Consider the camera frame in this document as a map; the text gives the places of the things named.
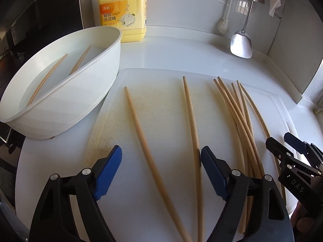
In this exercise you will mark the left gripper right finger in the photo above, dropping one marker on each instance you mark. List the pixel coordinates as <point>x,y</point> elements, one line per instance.
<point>217,171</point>

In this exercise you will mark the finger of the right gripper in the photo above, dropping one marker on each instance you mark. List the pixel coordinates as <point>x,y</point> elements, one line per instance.
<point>282,153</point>
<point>297,144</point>

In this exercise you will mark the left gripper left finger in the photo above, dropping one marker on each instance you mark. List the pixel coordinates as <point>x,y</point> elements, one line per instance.
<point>105,170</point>

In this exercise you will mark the wooden chopstick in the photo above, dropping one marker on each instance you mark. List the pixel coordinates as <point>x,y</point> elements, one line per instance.
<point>245,108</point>
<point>246,164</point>
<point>197,161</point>
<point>234,131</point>
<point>78,63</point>
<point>242,125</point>
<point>266,131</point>
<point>155,173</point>
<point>45,79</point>
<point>239,120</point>

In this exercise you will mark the person's right hand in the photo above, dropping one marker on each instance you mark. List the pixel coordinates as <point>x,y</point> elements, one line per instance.
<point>301,223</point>

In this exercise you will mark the white cutting board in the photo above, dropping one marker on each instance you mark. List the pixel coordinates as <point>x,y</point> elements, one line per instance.
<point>132,207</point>

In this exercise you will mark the white round basin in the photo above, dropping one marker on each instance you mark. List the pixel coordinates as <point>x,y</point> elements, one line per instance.
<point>64,99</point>

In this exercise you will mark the metal spatula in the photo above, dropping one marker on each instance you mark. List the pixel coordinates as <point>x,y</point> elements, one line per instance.
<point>241,44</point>

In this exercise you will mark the yellow dish soap bottle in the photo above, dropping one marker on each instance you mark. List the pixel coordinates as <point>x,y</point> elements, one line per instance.
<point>130,16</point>

